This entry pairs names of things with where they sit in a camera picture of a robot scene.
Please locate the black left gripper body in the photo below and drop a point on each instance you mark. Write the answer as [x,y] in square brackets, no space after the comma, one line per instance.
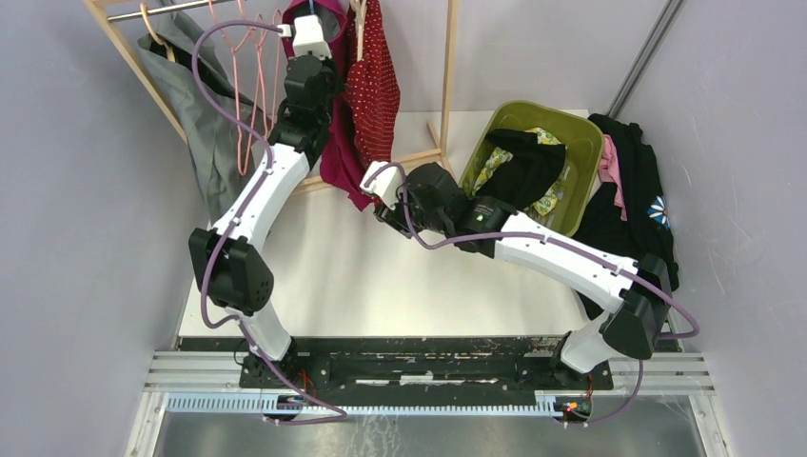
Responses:
[329,73]

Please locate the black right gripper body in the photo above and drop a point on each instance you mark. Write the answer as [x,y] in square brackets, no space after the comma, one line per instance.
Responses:
[432,221]

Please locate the red polka dot skirt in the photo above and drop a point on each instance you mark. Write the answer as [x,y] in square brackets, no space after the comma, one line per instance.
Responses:
[373,93]

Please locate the magenta pleated skirt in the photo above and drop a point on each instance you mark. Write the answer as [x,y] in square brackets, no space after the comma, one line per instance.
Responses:
[340,166]

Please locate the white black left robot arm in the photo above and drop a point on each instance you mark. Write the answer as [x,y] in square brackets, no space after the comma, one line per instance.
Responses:
[230,270]

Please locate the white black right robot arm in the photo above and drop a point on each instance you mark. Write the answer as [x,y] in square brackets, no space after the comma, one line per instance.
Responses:
[633,295]

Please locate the grey skirt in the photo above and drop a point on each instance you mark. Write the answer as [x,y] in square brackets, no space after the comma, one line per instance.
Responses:
[211,138]

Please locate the wooden hanger with grey skirt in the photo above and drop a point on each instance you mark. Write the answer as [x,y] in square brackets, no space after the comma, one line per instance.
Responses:
[156,38]

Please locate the wooden clothes rack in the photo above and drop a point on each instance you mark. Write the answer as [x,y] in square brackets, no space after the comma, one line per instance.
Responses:
[436,124]

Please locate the yellow lemon print garment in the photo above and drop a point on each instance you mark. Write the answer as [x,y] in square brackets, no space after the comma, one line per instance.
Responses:
[547,203]

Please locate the olive green laundry basket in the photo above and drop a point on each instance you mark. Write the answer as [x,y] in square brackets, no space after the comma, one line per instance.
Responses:
[583,141]

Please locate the pink garment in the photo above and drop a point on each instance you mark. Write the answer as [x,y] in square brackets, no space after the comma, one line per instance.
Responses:
[609,172]

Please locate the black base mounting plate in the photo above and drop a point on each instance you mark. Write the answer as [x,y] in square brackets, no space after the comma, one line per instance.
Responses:
[325,380]

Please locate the black floral garment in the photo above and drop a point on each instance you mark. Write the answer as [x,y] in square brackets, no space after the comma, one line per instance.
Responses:
[630,217]

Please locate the metal wall rail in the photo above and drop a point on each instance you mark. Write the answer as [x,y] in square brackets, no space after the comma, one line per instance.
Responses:
[653,40]

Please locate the aluminium rail frame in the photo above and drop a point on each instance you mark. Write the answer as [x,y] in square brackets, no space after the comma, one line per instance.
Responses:
[207,382]

